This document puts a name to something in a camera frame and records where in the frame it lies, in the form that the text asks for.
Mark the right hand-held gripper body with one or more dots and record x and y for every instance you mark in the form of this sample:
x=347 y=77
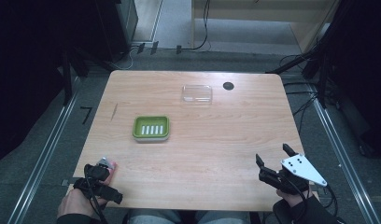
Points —
x=299 y=169

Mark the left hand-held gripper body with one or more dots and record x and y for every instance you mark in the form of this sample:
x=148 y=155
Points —
x=96 y=173

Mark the person's right hand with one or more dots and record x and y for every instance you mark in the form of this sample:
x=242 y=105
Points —
x=288 y=196

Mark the person's right leg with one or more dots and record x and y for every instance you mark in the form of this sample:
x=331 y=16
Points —
x=221 y=217

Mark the person's leg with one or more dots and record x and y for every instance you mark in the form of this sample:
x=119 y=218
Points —
x=154 y=217
x=221 y=217

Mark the person's left leg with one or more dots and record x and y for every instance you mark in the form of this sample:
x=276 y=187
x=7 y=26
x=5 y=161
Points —
x=154 y=217

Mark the green slotted soap dish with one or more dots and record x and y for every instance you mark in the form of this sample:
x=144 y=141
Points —
x=151 y=120

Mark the black round table grommet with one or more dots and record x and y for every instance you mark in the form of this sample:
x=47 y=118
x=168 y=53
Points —
x=228 y=86

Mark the black metal stand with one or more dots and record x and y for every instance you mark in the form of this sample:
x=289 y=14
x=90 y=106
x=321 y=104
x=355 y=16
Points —
x=316 y=65
x=66 y=81

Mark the clear plastic lid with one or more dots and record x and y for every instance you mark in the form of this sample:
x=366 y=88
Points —
x=197 y=94

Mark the black curtain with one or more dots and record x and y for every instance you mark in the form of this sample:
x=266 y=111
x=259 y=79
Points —
x=361 y=71
x=26 y=71

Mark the black power plug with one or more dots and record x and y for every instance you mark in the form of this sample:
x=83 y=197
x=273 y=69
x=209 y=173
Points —
x=141 y=48
x=154 y=47

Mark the light wooden shelf unit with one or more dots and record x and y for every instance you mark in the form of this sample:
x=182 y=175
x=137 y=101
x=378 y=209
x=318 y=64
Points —
x=257 y=11

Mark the black cabinet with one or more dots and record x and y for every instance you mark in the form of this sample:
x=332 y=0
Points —
x=115 y=25

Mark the metal floor rail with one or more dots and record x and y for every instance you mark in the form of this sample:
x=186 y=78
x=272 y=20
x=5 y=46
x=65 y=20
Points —
x=44 y=155
x=341 y=155

